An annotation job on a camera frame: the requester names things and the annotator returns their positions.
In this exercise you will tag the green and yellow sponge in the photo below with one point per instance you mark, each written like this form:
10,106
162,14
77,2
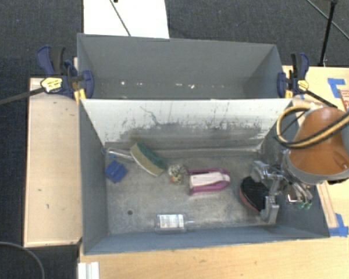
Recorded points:
149,159

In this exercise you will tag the black and red oval brush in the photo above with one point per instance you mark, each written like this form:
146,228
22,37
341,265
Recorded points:
254,193

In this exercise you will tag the spotted toy animal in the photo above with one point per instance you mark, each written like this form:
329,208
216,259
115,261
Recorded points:
177,173

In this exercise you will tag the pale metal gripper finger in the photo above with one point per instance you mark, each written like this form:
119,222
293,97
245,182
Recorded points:
271,211
260,171

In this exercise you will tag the grey metal bin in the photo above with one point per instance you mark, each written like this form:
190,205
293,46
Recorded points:
163,202

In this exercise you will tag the blue ribbed block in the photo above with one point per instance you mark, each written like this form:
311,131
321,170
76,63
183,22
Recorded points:
115,171

